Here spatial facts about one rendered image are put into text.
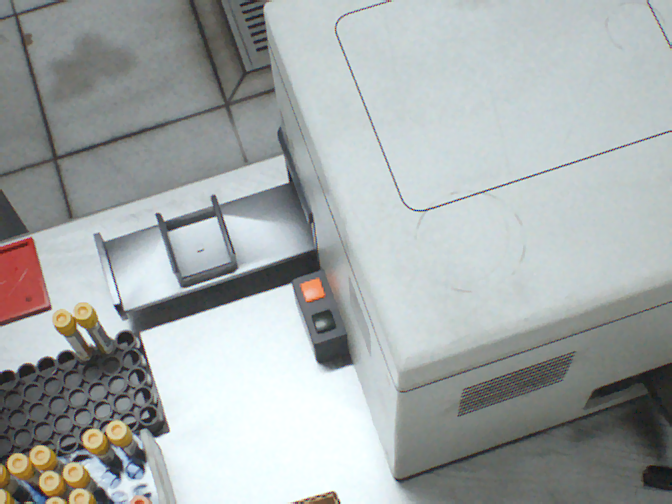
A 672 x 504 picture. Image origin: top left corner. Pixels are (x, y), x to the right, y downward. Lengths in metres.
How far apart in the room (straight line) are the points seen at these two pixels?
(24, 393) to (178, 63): 1.23
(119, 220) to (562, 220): 0.47
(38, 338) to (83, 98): 1.15
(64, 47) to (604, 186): 1.59
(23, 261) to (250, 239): 0.20
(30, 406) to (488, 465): 0.37
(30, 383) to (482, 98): 0.46
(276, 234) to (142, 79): 1.18
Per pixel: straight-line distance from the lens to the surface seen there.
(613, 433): 1.07
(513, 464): 1.05
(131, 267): 1.07
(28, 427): 1.07
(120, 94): 2.22
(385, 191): 0.79
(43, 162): 2.19
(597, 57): 0.85
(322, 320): 1.02
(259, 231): 1.07
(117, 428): 0.96
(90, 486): 0.98
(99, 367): 1.07
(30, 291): 1.13
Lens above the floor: 1.90
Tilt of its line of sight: 68 degrees down
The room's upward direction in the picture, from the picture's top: 6 degrees counter-clockwise
